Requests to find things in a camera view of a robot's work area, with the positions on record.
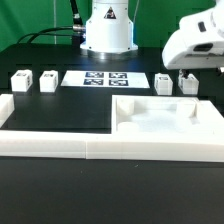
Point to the white U-shaped obstacle wall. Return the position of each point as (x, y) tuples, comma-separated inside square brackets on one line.
[(133, 146)]

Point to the white square tabletop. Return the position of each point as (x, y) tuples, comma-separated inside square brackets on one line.
[(164, 115)]

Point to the white sheet with AprilTags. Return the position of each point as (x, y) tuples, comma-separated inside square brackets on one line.
[(105, 79)]

